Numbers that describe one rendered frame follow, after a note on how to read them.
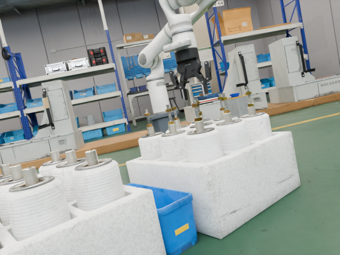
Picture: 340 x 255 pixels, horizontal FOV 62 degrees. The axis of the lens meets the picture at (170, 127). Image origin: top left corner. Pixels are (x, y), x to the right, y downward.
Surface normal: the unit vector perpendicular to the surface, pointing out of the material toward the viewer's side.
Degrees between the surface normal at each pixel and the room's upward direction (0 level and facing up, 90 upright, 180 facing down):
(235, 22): 88
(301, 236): 0
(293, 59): 90
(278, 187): 90
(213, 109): 90
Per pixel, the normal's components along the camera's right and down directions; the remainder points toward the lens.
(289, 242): -0.21, -0.97
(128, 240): 0.62, -0.07
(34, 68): 0.16, 0.04
